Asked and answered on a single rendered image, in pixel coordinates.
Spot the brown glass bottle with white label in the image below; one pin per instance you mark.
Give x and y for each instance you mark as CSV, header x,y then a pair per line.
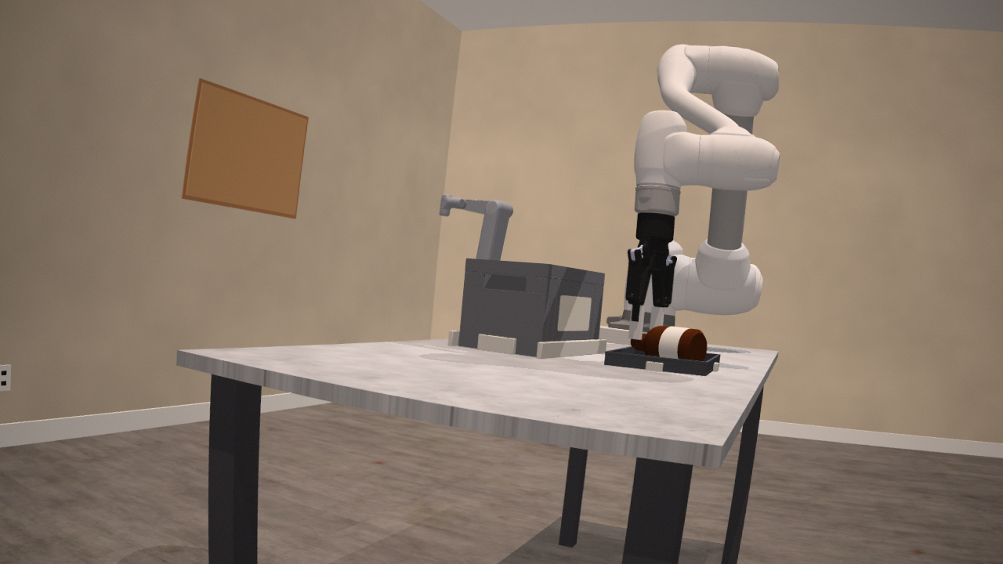
x,y
673,342

